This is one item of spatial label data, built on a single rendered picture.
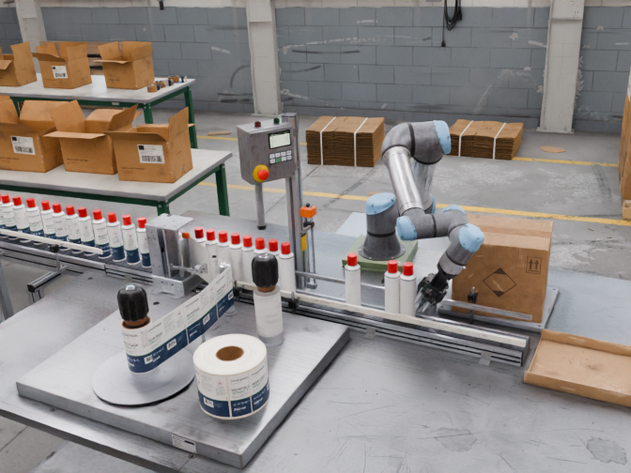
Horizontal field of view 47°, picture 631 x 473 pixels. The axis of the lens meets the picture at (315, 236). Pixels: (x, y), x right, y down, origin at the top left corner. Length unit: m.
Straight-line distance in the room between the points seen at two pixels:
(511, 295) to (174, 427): 1.16
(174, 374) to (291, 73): 6.42
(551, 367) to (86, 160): 3.01
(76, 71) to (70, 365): 4.82
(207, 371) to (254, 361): 0.13
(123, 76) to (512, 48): 3.78
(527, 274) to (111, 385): 1.34
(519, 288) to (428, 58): 5.58
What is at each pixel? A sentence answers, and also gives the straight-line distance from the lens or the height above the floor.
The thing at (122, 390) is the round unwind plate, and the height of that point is 0.89.
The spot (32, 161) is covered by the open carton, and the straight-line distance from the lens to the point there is 4.63.
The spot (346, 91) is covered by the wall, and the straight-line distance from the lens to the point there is 8.16.
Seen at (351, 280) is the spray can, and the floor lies 1.00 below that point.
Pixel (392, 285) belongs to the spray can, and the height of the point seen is 1.01.
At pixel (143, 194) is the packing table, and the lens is 4.00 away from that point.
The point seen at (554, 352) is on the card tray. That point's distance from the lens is 2.40.
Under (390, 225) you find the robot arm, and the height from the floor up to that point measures 1.00.
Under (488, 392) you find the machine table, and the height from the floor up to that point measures 0.83.
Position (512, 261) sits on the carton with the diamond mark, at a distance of 2.41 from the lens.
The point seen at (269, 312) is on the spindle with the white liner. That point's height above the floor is 1.00.
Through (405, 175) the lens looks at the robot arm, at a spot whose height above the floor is 1.34.
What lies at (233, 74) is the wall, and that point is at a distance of 8.67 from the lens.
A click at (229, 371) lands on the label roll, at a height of 1.02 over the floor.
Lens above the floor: 2.12
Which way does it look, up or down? 24 degrees down
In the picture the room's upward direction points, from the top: 3 degrees counter-clockwise
